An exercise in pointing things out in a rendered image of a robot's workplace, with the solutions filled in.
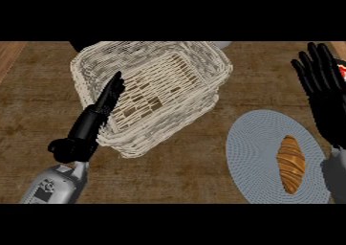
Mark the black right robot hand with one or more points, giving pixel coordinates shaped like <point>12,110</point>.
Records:
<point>331,105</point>

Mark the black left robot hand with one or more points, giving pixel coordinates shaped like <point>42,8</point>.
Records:
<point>88,126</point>

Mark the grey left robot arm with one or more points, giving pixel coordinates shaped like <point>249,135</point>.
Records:
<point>55,186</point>

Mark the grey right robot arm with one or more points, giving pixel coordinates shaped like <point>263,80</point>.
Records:
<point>339,177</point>

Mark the white wicker basket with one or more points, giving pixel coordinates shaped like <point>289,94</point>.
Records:
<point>154,95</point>

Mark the brown croissant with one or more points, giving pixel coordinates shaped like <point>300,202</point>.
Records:
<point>292,164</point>

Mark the round grey placemat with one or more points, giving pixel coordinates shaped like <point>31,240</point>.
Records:
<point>262,153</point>

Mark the black red white object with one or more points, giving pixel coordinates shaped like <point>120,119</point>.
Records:
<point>345,70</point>

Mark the black appliance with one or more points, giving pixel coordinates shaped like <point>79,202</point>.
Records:
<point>88,45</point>

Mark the pale grey round object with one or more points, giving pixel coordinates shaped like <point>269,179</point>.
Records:
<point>222,44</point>

